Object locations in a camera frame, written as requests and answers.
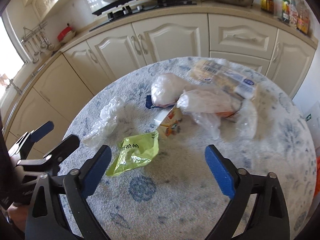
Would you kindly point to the yellow-green snack packet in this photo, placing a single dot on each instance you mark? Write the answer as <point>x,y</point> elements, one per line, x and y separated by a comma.
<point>136,152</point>

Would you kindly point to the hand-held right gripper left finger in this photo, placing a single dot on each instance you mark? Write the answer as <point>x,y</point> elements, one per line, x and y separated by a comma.
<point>96,172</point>

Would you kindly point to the orange printed snack packet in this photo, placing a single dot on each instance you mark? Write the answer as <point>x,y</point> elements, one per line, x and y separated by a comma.
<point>172,126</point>

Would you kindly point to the black gas hob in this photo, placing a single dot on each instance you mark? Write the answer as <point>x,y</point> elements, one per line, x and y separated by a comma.
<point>150,6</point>

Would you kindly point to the steel faucet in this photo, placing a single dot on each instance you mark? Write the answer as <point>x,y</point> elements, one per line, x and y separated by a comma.
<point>13,86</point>

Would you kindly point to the person's left hand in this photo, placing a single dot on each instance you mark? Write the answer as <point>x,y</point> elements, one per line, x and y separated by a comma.
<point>17,215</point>

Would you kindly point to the round table grey tablecloth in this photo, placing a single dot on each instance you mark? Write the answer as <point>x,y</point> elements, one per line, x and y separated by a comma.
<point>187,195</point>

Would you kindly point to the clear bread package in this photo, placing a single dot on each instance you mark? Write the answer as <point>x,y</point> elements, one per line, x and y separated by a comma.
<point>225,76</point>

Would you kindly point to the window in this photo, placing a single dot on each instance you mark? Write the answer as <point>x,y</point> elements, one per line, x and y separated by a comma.
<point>10,50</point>

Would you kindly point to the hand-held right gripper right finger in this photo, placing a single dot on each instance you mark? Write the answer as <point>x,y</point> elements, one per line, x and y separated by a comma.
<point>220,172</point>

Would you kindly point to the hanging kitchen utensils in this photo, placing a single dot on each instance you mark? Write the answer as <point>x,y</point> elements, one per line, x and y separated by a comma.
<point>37,41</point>

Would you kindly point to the blue packet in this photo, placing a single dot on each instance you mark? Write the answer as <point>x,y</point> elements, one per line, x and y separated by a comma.
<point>149,102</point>

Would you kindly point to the cream kitchen base cabinets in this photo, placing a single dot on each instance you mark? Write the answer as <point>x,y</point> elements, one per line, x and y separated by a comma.
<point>170,37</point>

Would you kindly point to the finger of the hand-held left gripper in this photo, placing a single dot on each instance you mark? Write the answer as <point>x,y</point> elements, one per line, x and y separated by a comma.
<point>43,130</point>
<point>65,145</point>

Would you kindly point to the red and white container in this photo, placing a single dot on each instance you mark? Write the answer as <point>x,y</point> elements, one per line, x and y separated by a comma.
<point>65,33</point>

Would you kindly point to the clear bag white contents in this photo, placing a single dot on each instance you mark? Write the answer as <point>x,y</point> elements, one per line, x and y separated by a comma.
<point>207,101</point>

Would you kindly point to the row of condiment bottles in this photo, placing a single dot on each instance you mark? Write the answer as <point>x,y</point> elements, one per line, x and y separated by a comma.
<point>292,12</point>

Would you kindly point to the crumpled clear plastic wrap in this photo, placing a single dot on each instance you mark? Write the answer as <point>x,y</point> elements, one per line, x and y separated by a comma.
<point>107,120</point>

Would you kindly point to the round white plastic bag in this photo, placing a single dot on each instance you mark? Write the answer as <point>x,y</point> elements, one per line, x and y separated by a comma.
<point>165,90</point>

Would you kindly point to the beige kitchen countertop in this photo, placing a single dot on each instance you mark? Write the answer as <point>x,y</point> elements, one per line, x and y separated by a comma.
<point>175,11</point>

